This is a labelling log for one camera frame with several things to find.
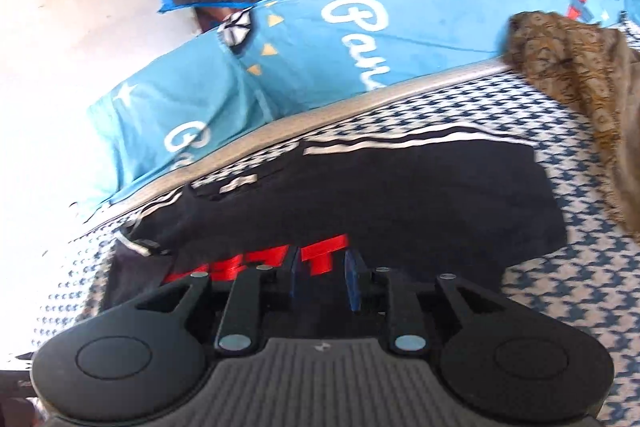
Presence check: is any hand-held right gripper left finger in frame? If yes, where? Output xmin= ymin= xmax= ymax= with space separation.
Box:
xmin=135 ymin=247 xmax=303 ymax=354

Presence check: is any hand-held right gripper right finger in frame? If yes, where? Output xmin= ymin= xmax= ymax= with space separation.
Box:
xmin=344 ymin=248 xmax=511 ymax=354

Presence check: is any black t-shirt red print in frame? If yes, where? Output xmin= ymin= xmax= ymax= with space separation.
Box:
xmin=100 ymin=124 xmax=568 ymax=313

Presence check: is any houndstooth bed mat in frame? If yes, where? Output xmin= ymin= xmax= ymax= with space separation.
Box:
xmin=30 ymin=57 xmax=640 ymax=423

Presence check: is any brown patterned blanket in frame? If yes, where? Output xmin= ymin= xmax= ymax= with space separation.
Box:
xmin=505 ymin=12 xmax=640 ymax=243

